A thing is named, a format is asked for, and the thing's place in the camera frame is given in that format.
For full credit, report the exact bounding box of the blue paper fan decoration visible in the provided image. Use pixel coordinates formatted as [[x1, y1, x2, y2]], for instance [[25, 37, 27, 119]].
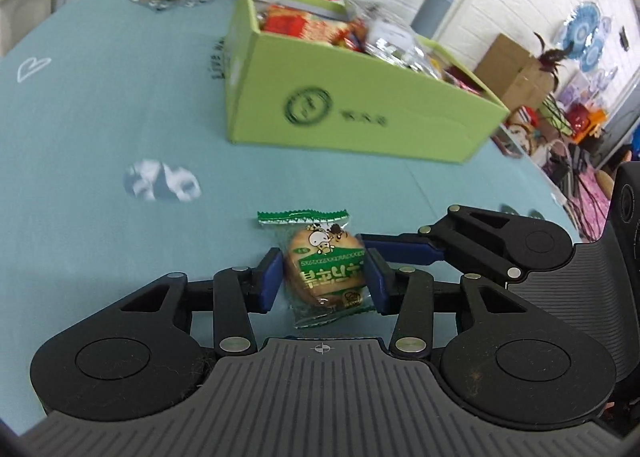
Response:
[[556, 1, 612, 73]]

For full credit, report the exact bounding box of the round bread snack packet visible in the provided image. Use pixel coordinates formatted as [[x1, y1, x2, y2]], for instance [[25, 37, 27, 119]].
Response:
[[257, 209, 373, 329]]

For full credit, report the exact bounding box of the grey cylindrical bottle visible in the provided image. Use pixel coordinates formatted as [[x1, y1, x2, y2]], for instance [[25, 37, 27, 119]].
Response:
[[411, 0, 454, 38]]

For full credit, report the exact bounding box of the red rice cracker bag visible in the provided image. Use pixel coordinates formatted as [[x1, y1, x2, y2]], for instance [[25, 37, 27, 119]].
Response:
[[260, 4, 352, 44]]

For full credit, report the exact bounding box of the dark red plant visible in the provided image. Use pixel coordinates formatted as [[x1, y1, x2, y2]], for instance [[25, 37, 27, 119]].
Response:
[[534, 32, 573, 91]]

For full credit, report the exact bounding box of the brown cardboard box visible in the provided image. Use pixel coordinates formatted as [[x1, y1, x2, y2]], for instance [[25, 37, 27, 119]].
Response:
[[474, 34, 554, 112]]

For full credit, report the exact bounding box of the green cardboard box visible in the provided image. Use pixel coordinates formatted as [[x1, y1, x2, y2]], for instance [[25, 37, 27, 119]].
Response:
[[224, 0, 509, 162]]

